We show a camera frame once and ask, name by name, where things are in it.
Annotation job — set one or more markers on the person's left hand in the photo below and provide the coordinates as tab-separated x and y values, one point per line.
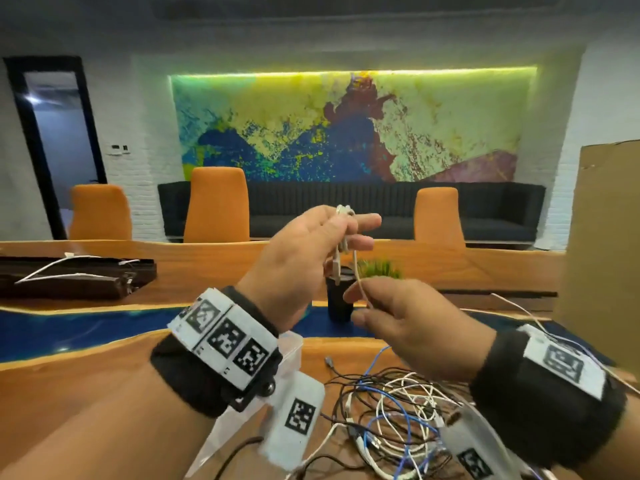
290	269

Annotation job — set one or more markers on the person's right hand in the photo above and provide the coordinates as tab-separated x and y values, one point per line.
425	329

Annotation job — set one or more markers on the clear plastic organizer box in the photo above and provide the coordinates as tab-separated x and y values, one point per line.
235	434

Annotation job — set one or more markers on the person's right forearm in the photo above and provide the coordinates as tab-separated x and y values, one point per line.
620	444

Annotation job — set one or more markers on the person's left forearm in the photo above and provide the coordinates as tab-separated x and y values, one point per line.
100	429

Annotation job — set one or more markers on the black cylinder pot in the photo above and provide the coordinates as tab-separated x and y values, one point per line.
339	304

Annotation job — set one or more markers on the black sofa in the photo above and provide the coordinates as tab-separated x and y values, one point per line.
310	199

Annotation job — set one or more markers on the green potted plant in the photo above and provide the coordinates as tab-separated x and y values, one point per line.
380	269

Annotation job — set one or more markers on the tall orange chair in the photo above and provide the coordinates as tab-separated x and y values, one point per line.
217	204

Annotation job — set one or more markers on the black left wristband with markers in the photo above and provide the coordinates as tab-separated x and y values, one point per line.
215	374

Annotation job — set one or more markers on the black right wristband with marker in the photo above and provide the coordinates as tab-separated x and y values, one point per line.
540	419

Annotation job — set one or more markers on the brown cardboard sheet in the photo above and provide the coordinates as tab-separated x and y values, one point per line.
600	244

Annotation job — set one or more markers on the dark brown leather case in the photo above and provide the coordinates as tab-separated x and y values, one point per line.
60	289

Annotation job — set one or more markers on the colourful abstract wall painting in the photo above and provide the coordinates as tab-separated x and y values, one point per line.
300	119

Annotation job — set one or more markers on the white wall switch panel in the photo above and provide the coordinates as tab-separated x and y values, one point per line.
118	149

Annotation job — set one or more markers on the black door frame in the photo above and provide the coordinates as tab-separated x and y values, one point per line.
35	144

